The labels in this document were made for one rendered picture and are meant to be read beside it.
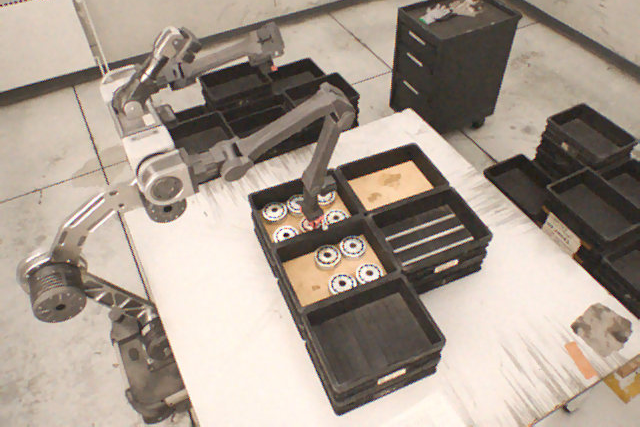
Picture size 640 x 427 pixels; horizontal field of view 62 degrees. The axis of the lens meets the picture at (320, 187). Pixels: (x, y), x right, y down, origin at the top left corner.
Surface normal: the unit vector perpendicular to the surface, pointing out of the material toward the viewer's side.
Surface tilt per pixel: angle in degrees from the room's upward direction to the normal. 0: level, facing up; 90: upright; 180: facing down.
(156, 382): 0
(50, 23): 90
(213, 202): 0
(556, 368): 0
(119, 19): 90
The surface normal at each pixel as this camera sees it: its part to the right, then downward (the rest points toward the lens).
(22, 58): 0.47, 0.63
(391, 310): -0.02, -0.70
